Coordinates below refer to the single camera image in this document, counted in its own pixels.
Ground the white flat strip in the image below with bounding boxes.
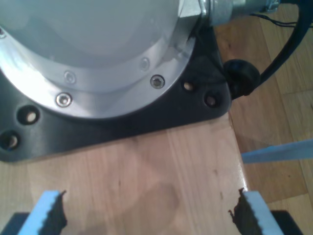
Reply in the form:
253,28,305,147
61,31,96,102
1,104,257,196
241,139,313,164

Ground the black base power cable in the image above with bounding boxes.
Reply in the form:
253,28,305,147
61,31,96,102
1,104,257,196
224,0,313,99

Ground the silver cable connector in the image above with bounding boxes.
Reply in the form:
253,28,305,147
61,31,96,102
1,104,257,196
199,0,280,26

